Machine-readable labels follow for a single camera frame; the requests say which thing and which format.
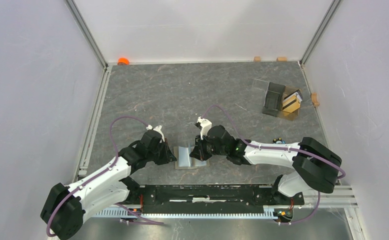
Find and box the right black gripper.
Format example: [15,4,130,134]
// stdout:
[190,133,228,162]

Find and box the olive card holder wallet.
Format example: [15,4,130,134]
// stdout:
[173,144,210,170]

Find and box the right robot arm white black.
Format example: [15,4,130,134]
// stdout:
[190,123,346,204]

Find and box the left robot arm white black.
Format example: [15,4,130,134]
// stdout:
[40,126,176,240]

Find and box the silver credit card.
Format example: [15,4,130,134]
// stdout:
[282,91,303,113]

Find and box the black blue owl sticker toy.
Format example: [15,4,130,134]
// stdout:
[272,138,286,145]

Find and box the clear three-compartment plastic box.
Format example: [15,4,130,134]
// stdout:
[247,80,304,121]

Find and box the orange round cap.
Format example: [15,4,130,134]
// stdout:
[117,57,130,65]

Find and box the wooden block left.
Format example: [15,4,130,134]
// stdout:
[253,56,261,62]

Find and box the wooden block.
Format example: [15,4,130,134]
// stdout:
[276,56,288,62]
[253,56,261,62]

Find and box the wooden block middle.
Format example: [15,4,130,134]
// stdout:
[276,56,288,62]

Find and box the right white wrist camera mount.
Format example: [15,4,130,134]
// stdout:
[195,116,212,140]

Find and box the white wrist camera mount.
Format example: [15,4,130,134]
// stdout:
[195,116,212,140]
[146,124,165,143]

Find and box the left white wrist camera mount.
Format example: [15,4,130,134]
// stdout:
[146,124,165,143]

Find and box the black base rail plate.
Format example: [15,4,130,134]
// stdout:
[120,184,305,214]

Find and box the white slotted cable duct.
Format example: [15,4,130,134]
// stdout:
[93,207,278,220]

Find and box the wooden block right wall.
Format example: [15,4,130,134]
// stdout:
[310,92,320,108]

